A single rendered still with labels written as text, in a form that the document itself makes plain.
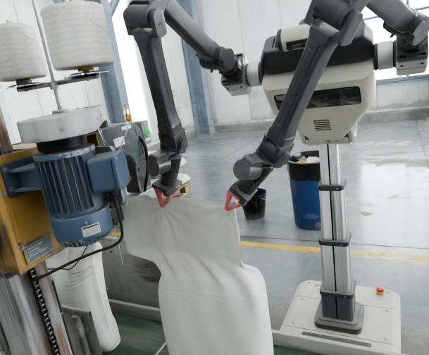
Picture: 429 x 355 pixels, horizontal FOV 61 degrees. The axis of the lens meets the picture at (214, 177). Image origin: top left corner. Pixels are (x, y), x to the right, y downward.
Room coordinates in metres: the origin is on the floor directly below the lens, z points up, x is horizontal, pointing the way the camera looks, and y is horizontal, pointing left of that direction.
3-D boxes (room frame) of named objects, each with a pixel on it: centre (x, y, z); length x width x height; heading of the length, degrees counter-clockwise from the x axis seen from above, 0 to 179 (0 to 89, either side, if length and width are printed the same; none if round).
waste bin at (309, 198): (3.23, -0.90, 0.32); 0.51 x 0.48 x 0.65; 152
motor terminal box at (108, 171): (0.93, 0.26, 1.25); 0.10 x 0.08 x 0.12; 177
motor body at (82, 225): (0.93, 0.37, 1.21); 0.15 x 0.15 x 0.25
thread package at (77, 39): (1.06, 0.31, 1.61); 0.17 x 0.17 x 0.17
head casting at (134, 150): (1.39, 0.44, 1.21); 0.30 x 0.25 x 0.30; 62
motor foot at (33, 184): (0.94, 0.46, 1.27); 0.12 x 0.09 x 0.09; 152
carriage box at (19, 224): (1.07, 0.57, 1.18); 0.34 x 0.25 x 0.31; 152
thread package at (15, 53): (1.19, 0.54, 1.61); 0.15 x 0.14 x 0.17; 62
